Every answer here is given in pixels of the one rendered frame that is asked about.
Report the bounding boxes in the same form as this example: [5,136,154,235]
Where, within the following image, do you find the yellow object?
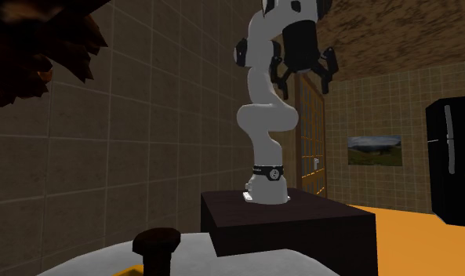
[111,263,145,276]

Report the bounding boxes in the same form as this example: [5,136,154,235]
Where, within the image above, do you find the dark brown leafy plant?
[0,0,111,108]

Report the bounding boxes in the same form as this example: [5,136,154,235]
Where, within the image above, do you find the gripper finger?
[310,46,340,95]
[271,56,294,100]

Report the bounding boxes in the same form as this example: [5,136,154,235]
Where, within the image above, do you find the dark brown capped cylinder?
[132,227,182,276]

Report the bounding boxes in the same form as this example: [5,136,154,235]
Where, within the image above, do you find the landscape wall picture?
[347,135,404,168]

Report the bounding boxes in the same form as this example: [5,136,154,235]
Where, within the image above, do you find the black refrigerator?
[425,95,465,229]

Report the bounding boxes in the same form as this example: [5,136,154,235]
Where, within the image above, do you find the wooden door with glass panes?
[294,71,329,198]

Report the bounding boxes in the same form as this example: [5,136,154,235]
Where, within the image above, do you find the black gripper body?
[283,20,320,74]

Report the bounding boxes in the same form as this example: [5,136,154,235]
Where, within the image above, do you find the dark robot stand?
[200,188,380,276]

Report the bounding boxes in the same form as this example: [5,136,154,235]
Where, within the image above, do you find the white rounded fixture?
[36,231,341,276]

